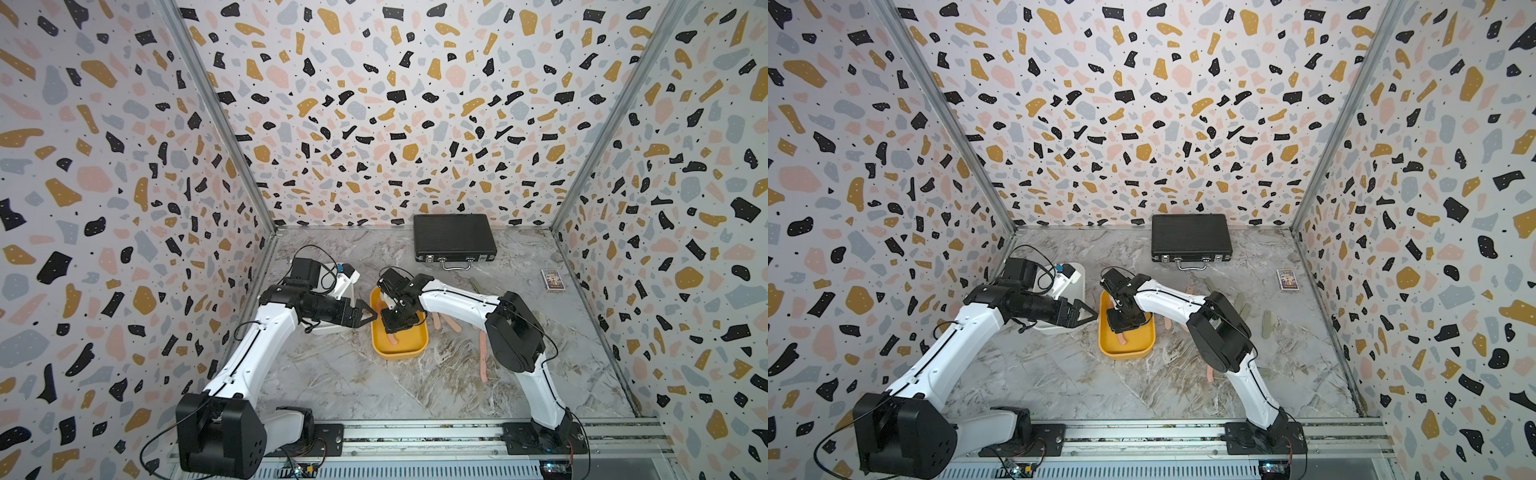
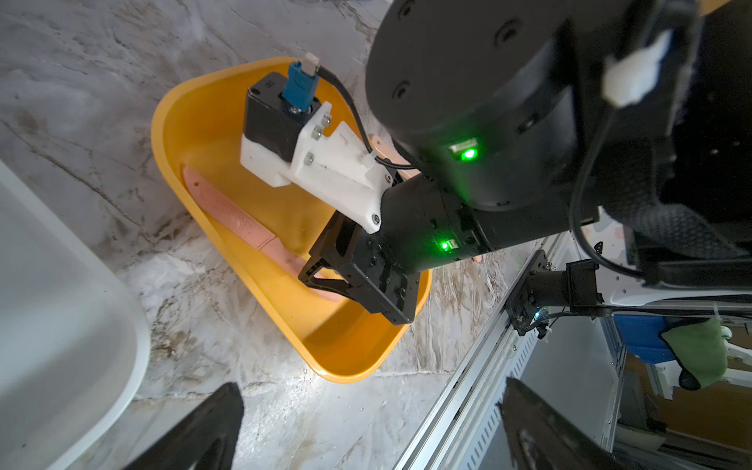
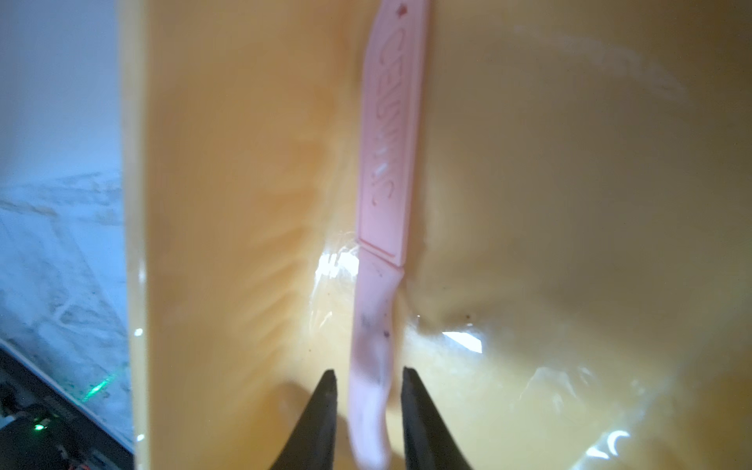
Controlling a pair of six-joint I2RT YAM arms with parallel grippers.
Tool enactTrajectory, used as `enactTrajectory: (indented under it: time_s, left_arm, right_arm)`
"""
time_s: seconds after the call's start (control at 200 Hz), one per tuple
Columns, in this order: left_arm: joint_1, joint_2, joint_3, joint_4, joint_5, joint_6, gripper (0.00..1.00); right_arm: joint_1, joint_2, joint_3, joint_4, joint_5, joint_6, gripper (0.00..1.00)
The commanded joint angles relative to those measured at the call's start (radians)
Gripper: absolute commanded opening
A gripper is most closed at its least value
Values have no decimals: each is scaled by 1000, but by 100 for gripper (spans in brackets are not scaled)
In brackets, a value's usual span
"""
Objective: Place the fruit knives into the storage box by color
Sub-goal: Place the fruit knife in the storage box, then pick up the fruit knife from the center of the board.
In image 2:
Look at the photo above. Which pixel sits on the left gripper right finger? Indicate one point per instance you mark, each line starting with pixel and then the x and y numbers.
pixel 541 438

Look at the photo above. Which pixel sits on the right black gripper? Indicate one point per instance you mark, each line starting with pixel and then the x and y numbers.
pixel 423 226

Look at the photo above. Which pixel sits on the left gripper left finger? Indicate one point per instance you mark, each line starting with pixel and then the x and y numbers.
pixel 205 439

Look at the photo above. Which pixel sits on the long pink sheathed knife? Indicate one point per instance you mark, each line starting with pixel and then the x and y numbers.
pixel 263 236

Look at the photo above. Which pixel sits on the white plastic bin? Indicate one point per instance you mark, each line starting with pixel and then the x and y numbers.
pixel 75 343

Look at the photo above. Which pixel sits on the yellow plastic bin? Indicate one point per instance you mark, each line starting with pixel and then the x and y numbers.
pixel 201 122

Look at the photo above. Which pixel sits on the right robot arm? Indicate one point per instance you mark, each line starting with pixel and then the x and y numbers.
pixel 525 118

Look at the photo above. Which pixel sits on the green cloth outside cell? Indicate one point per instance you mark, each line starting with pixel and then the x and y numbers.
pixel 699 346

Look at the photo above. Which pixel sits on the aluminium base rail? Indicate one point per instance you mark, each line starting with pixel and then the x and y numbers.
pixel 578 369

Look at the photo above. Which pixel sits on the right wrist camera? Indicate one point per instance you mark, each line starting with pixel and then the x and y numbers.
pixel 289 138

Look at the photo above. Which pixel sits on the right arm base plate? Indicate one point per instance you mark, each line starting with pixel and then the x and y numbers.
pixel 543 295

